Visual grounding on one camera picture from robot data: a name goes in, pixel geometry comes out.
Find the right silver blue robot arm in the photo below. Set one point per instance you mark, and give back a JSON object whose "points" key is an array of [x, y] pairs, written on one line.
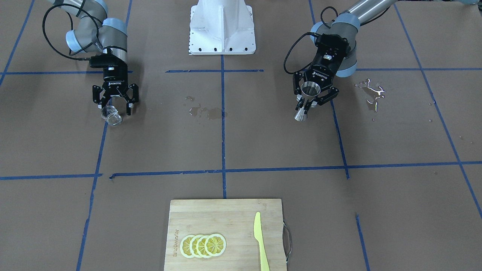
{"points": [[106, 37]]}

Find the wooden cutting board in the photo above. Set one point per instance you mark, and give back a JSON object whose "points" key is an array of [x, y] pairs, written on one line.
{"points": [[232, 218]]}

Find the yellow plastic knife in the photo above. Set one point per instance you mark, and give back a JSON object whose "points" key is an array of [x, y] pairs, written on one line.
{"points": [[258, 234]]}

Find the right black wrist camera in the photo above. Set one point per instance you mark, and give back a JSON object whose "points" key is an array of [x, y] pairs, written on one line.
{"points": [[104, 60]]}

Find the metal board handle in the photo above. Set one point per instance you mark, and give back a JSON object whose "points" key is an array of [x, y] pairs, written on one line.
{"points": [[287, 241]]}

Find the clear shot glass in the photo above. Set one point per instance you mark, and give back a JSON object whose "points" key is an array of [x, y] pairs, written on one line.
{"points": [[111, 115]]}

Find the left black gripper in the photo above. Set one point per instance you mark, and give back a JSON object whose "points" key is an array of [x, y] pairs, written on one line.
{"points": [[320, 71]]}

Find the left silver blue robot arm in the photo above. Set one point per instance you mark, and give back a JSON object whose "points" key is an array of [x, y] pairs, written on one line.
{"points": [[347, 25]]}

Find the lemon slice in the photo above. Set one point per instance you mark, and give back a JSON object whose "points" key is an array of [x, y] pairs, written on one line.
{"points": [[186, 246], [193, 247], [202, 247], [215, 245]]}

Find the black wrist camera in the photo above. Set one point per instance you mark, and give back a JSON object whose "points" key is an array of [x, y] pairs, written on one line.
{"points": [[104, 60], [332, 43]]}

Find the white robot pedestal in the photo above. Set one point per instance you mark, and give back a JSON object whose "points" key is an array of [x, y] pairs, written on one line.
{"points": [[221, 27]]}

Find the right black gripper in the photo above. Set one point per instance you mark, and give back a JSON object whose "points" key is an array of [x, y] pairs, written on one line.
{"points": [[114, 79]]}

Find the steel double jigger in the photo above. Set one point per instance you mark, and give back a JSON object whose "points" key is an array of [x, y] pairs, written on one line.
{"points": [[308, 92]]}

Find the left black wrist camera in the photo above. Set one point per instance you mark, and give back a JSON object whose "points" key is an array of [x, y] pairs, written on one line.
{"points": [[332, 43]]}

